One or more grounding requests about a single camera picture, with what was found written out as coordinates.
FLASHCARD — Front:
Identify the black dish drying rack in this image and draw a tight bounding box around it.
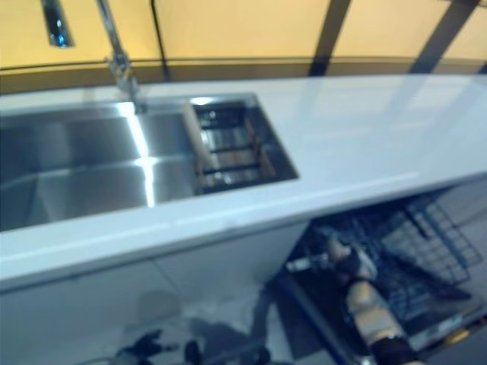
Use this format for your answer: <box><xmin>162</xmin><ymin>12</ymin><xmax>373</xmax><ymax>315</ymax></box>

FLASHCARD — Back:
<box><xmin>182</xmin><ymin>97</ymin><xmax>279</xmax><ymax>192</ymax></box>

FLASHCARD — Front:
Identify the white glossy cabinet door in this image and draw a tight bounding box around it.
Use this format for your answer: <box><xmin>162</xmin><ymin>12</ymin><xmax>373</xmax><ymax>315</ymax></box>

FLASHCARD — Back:
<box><xmin>154</xmin><ymin>223</ymin><xmax>310</xmax><ymax>306</ymax></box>
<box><xmin>0</xmin><ymin>261</ymin><xmax>173</xmax><ymax>344</ymax></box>

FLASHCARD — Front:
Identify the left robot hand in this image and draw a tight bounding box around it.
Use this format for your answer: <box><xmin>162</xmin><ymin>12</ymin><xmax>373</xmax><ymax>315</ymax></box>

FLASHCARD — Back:
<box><xmin>126</xmin><ymin>328</ymin><xmax>171</xmax><ymax>363</ymax></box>

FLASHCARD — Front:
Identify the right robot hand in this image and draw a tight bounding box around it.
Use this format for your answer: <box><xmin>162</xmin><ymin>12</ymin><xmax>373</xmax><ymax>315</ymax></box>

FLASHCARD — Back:
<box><xmin>328</xmin><ymin>238</ymin><xmax>378</xmax><ymax>285</ymax></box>

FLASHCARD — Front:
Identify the chrome pull-down kitchen faucet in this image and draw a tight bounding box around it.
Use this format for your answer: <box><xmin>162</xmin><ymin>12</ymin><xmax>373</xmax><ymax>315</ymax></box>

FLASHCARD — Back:
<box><xmin>39</xmin><ymin>0</ymin><xmax>148</xmax><ymax>115</ymax></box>

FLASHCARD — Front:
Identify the dark window frame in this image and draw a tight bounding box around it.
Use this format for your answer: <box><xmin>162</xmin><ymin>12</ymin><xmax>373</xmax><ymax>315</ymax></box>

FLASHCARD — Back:
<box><xmin>0</xmin><ymin>0</ymin><xmax>487</xmax><ymax>97</ymax></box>

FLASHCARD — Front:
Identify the dishwasher door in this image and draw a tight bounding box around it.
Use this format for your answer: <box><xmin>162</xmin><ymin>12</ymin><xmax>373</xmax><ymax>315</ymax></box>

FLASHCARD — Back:
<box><xmin>272</xmin><ymin>272</ymin><xmax>487</xmax><ymax>365</ymax></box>

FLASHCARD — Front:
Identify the wire dishwasher rack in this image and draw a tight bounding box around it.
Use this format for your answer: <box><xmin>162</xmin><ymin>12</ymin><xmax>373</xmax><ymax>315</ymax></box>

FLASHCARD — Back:
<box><xmin>288</xmin><ymin>192</ymin><xmax>485</xmax><ymax>317</ymax></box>

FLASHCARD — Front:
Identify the stainless steel sink basin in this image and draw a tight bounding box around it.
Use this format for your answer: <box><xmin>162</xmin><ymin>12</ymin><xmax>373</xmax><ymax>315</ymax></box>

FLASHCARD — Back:
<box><xmin>0</xmin><ymin>92</ymin><xmax>301</xmax><ymax>233</ymax></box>

